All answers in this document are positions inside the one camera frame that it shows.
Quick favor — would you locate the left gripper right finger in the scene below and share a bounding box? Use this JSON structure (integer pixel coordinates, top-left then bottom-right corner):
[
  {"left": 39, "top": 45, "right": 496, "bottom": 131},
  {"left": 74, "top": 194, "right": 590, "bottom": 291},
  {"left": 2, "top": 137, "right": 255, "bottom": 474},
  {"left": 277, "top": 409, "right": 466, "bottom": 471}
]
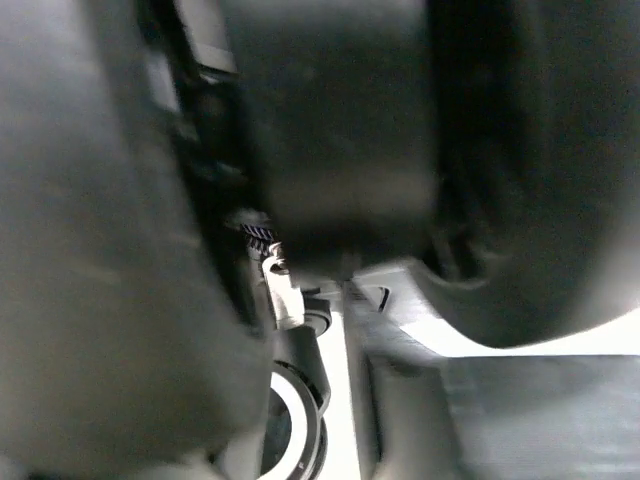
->
[{"left": 342, "top": 283, "right": 639, "bottom": 479}]

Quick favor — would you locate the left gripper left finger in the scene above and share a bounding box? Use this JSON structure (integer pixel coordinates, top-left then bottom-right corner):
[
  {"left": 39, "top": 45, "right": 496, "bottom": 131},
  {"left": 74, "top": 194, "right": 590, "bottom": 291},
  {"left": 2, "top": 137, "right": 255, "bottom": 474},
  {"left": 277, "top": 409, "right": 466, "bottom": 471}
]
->
[{"left": 1, "top": 1, "right": 270, "bottom": 478}]

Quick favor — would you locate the black kids space suitcase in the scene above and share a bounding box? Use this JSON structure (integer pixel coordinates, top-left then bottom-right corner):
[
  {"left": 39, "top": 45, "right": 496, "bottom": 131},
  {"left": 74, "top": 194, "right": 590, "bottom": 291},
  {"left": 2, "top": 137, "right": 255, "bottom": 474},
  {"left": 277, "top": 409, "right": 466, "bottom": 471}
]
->
[{"left": 0, "top": 0, "right": 640, "bottom": 480}]

